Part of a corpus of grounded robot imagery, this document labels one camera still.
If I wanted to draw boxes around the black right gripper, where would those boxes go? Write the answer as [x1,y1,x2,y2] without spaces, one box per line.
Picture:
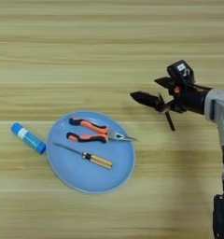
[130,76,213,116]

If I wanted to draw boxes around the thin black stick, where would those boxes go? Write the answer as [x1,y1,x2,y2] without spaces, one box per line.
[158,92,176,132]

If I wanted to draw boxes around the orange and black pliers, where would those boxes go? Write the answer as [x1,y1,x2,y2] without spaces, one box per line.
[65,117,138,144]

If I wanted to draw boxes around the yellow handled screwdriver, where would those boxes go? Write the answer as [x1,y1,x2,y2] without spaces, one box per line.
[51,141,114,171]

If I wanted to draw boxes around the black box with white label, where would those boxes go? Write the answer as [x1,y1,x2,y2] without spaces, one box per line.
[166,60,196,88]

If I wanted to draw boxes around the round blue plate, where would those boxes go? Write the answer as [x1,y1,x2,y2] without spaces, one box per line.
[46,110,136,194]

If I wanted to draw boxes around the blue glue stick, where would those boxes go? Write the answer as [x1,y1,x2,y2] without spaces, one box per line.
[10,121,47,155]

